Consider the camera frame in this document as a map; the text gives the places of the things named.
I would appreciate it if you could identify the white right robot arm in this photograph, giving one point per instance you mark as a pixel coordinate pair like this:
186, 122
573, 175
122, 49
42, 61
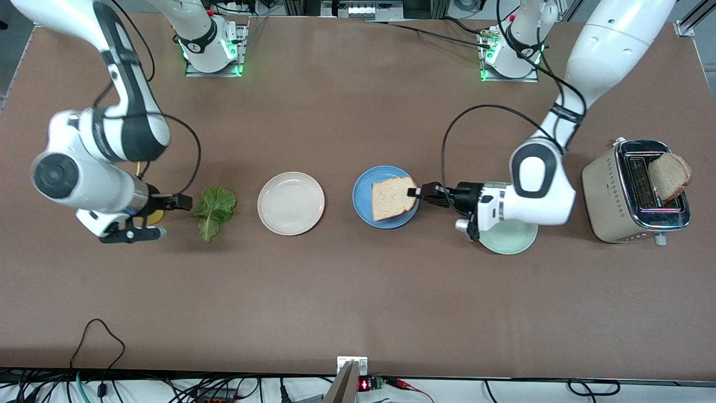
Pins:
84, 179

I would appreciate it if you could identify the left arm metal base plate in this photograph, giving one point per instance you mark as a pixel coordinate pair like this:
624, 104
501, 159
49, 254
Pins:
506, 80

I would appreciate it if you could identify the green lettuce leaf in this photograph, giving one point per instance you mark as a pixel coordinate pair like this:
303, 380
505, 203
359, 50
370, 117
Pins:
215, 207

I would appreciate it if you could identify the yellow squeeze bottle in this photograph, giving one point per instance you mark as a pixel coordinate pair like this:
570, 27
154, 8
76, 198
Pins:
156, 218

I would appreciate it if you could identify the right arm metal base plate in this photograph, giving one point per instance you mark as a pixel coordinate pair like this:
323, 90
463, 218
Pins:
193, 73

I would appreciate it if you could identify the beige chrome toaster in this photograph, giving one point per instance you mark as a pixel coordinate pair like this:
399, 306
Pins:
604, 196

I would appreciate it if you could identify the toasted bread slice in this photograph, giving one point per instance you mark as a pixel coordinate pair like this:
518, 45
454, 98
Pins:
671, 176
391, 198

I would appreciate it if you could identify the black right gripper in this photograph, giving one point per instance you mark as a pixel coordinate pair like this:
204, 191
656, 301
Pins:
157, 202

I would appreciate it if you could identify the metal corner bracket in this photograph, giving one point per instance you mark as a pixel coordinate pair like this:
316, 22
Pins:
683, 28

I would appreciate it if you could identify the pale green round plate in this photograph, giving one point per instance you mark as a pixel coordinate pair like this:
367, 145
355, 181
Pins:
512, 240

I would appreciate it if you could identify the aluminium frame strut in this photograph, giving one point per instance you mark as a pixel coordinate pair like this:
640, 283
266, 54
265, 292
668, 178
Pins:
702, 12

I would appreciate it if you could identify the white round plate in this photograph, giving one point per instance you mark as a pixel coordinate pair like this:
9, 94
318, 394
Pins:
291, 203

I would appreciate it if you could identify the small metal edge bracket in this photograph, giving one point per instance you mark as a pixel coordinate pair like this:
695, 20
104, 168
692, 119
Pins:
344, 362

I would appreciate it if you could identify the red LED display module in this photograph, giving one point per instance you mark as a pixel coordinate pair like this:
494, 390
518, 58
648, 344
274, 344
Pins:
364, 384

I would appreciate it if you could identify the blue round plate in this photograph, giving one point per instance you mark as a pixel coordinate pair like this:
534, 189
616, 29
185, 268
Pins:
363, 190

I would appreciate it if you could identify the grey camera pole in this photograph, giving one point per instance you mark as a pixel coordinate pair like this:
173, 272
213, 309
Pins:
342, 389

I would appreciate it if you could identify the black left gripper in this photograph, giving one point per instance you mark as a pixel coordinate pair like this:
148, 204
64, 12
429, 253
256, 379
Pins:
465, 196

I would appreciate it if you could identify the grey electronics box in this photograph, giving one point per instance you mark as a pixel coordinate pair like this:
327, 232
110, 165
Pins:
363, 10

